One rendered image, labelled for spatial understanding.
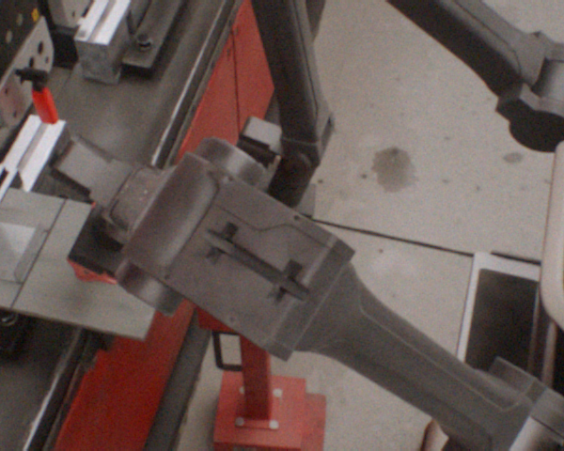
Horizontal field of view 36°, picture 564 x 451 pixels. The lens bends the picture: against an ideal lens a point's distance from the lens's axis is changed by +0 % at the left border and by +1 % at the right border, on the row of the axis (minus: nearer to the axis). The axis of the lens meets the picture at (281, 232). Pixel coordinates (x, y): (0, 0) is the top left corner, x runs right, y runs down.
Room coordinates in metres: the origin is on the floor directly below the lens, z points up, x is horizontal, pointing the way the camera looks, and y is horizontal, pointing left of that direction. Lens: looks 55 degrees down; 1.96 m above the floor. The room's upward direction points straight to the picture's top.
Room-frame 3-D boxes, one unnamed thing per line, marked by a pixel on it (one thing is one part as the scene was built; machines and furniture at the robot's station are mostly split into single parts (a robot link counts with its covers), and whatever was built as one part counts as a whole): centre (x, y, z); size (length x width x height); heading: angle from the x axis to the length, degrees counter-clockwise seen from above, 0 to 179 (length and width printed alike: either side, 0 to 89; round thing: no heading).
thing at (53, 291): (0.63, 0.28, 1.00); 0.26 x 0.18 x 0.01; 76
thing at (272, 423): (0.80, 0.05, 0.13); 0.10 x 0.10 x 0.01; 85
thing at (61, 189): (0.69, 0.36, 0.89); 0.30 x 0.05 x 0.03; 166
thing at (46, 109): (0.80, 0.32, 1.13); 0.04 x 0.02 x 0.10; 76
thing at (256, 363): (0.80, 0.05, 0.39); 0.05 x 0.05 x 0.54; 85
